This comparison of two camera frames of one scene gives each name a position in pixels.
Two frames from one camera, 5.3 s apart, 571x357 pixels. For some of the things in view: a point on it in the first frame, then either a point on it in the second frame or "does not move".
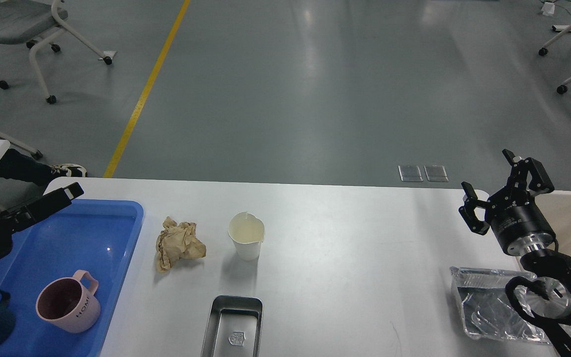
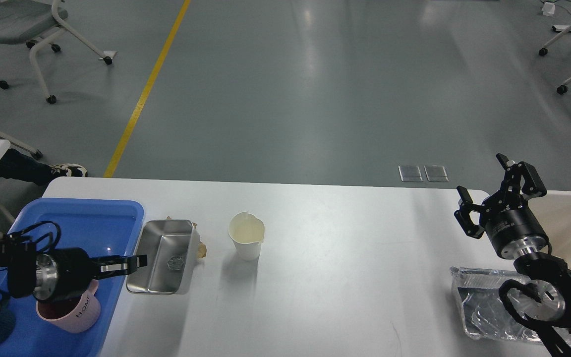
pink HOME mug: (65, 302) does not move
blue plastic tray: (95, 236) does not move
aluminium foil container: (486, 312) does not move
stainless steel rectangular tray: (234, 327) → (168, 244)
